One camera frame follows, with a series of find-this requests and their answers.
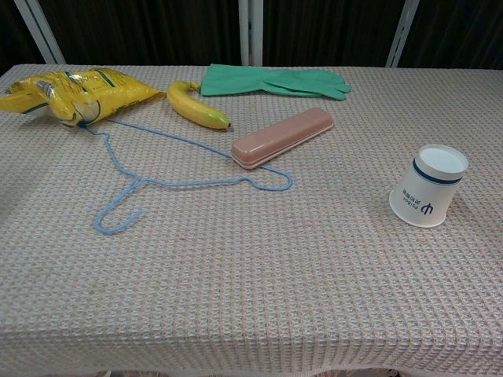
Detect white metal frame post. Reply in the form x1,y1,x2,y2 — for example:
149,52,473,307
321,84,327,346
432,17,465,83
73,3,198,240
237,0,264,68
13,0,67,65
385,0,421,69

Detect dark curtain panel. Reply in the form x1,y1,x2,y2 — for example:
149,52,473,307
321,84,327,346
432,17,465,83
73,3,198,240
36,0,241,67
262,0,404,68
0,0,46,76
396,0,503,71

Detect green rubber glove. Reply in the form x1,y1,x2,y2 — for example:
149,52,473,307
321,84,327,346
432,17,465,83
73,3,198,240
200,63,352,101

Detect pink plastic case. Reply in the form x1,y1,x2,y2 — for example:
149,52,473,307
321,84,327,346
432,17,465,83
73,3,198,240
229,107,336,171

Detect yellow snack bag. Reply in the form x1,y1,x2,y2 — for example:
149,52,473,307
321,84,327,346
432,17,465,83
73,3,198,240
0,67,167,129

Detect white paper cup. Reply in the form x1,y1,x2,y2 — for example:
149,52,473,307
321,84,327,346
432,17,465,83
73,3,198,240
388,143,470,229

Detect beige waffle-weave tablecloth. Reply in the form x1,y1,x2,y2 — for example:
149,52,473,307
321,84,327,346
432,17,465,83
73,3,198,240
0,64,503,377

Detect yellow banana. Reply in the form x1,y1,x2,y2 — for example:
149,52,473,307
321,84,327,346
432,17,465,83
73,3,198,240
166,80,233,132

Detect blue wire clothes hanger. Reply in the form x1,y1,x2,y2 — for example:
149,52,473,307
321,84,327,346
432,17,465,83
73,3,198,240
94,119,294,236

